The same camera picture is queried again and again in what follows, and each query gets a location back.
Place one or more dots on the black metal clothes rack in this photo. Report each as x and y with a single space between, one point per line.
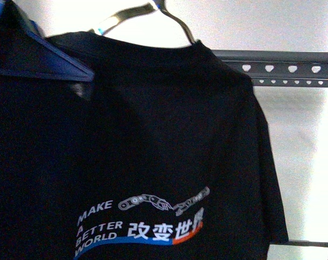
292 88

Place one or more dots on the black printed t-shirt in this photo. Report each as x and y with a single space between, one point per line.
165 154

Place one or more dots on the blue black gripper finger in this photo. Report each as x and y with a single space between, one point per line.
25 53

